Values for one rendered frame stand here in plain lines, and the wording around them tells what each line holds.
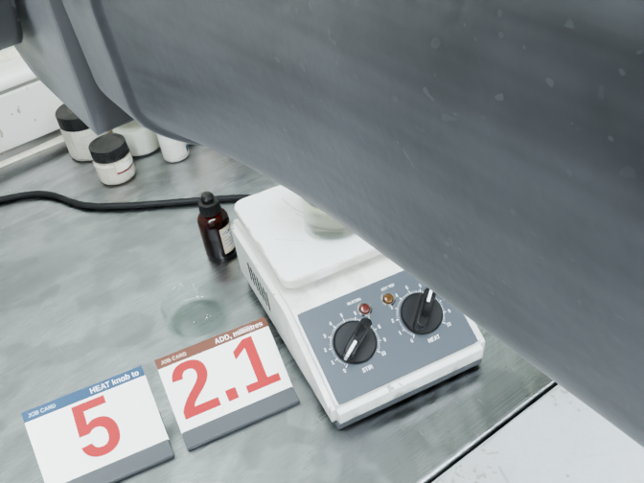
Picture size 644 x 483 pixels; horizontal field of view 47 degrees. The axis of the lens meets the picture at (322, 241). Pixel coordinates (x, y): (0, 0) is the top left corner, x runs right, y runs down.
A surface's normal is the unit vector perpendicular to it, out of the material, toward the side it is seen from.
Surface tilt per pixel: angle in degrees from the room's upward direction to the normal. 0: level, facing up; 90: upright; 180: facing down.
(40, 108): 90
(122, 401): 40
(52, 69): 90
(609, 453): 0
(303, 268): 0
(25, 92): 90
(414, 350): 30
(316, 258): 0
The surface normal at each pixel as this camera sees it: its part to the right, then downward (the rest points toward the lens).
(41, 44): -0.80, 0.45
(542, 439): -0.11, -0.76
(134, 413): 0.17, -0.23
